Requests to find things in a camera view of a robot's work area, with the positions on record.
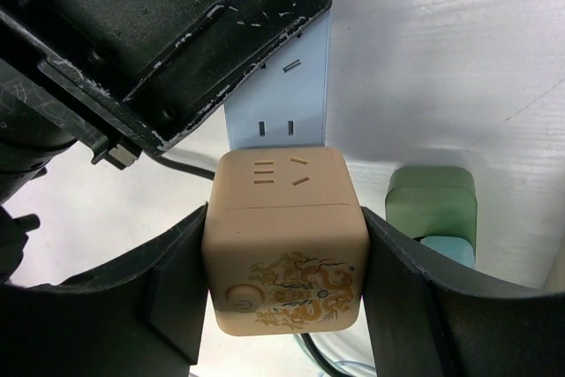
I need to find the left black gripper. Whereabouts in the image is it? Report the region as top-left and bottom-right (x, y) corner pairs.
(0, 58), (76, 281)

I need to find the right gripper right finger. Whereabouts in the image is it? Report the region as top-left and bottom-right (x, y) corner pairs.
(362, 207), (564, 376)

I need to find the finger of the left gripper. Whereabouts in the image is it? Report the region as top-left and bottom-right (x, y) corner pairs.
(1, 0), (332, 169)

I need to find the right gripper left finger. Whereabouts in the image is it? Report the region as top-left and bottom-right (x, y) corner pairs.
(1, 206), (207, 376)

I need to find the green power strip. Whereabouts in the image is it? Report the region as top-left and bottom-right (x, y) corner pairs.
(385, 166), (478, 259)

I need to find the beige dragon cube adapter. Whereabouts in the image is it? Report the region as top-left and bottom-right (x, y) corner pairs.
(202, 147), (369, 336)

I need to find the light blue power strip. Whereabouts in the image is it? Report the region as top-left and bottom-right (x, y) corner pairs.
(224, 11), (330, 150)

